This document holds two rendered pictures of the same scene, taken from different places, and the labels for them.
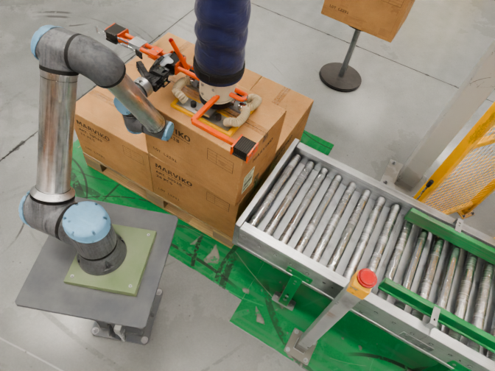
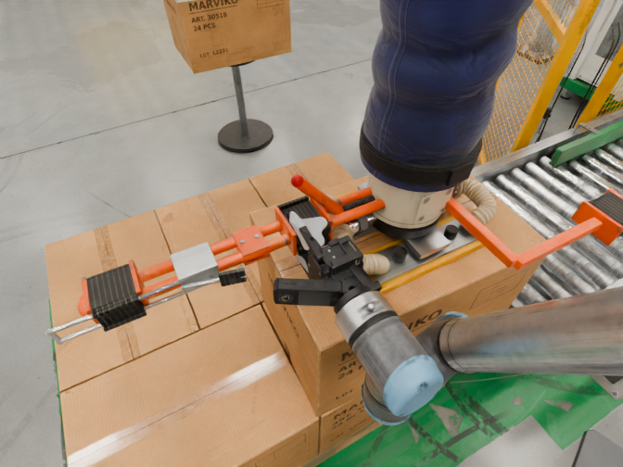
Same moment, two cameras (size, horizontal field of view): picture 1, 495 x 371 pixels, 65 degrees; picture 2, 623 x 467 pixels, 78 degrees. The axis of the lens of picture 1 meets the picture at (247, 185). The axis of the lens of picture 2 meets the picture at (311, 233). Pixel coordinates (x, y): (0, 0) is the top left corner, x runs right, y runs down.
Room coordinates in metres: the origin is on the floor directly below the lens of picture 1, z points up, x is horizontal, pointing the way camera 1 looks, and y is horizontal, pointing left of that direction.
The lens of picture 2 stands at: (1.13, 0.84, 1.62)
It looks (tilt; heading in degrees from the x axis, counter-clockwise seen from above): 48 degrees down; 311
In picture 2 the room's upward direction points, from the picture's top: straight up
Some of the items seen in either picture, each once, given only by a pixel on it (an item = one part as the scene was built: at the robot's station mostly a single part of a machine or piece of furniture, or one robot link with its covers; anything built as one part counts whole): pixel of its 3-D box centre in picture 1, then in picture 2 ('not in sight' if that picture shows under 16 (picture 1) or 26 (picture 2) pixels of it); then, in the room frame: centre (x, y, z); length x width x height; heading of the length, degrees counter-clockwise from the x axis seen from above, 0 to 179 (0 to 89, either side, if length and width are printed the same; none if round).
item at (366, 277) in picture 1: (365, 279); not in sight; (0.59, -0.48, 1.02); 0.07 x 0.07 x 0.04
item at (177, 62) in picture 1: (174, 62); (303, 224); (1.48, 0.46, 1.07); 0.10 x 0.08 x 0.06; 158
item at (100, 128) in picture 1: (197, 126); (255, 310); (1.78, 0.41, 0.34); 1.20 x 1.00 x 0.40; 69
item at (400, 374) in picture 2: (130, 99); (395, 363); (1.19, 0.57, 1.06); 0.12 x 0.09 x 0.10; 159
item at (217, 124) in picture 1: (205, 112); (425, 246); (1.30, 0.26, 0.97); 0.34 x 0.10 x 0.05; 68
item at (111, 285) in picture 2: (117, 33); (116, 292); (1.61, 0.78, 1.07); 0.08 x 0.07 x 0.05; 68
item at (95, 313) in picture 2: (118, 42); (155, 304); (1.54, 0.75, 1.07); 0.31 x 0.03 x 0.05; 68
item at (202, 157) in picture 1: (213, 132); (383, 277); (1.39, 0.24, 0.74); 0.60 x 0.40 x 0.40; 66
